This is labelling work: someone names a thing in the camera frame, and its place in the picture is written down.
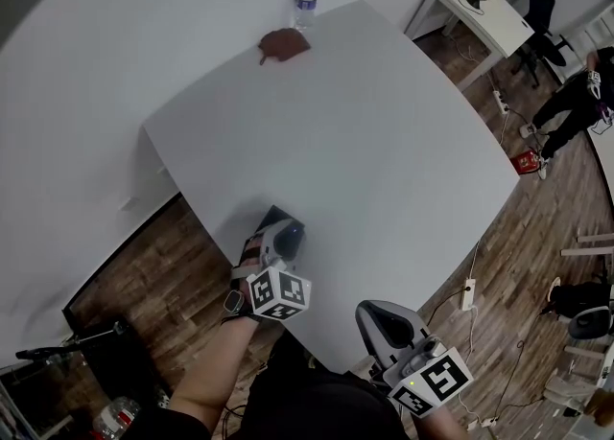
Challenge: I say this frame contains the black office chair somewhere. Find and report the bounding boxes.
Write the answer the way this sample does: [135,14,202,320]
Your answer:
[510,0,575,89]

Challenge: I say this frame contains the black tripod stand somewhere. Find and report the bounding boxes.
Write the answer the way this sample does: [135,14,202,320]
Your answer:
[13,320,131,363]

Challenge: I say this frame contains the person's left forearm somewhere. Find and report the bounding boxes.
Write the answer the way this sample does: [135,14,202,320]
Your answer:
[162,313,261,429]

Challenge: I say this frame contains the person's black clothing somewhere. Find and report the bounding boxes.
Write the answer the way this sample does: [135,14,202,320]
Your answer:
[155,332,412,440]

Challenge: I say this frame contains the white power cable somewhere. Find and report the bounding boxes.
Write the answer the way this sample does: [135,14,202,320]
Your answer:
[468,239,483,282]

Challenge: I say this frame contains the person's right forearm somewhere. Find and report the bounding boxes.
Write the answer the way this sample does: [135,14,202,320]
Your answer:
[417,406,469,440]

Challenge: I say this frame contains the brown leaf-shaped cloth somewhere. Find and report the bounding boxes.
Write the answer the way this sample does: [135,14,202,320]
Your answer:
[257,28,312,67]

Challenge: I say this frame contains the light wooden slat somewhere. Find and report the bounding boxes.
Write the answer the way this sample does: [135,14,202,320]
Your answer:
[559,244,614,258]

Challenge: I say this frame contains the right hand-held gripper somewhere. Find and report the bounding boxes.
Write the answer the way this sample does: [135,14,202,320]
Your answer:
[354,298,475,421]

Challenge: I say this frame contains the person's left hand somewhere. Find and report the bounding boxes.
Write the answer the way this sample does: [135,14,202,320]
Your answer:
[231,232,266,300]

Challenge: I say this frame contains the red box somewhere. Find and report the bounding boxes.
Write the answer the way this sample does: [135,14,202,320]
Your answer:
[510,149,540,174]

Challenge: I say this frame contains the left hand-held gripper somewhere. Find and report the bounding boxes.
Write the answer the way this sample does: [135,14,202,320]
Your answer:
[247,219,314,322]

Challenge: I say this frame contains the white side table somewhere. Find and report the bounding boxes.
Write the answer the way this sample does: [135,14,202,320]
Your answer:
[403,0,536,90]

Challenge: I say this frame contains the red label plastic bottle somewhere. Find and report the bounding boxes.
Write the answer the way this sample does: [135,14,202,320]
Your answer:
[90,396,143,440]

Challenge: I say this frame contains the grey wristwatch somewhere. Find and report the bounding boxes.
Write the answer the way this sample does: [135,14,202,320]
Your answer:
[222,289,250,322]

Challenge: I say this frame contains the black bag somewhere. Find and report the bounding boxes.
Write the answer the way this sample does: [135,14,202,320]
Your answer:
[539,276,614,320]

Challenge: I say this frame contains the grey round stool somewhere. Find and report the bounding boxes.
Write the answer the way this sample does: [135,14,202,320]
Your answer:
[567,306,614,341]

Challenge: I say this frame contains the clear plastic water bottle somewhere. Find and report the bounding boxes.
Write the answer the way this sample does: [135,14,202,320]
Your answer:
[292,0,319,32]

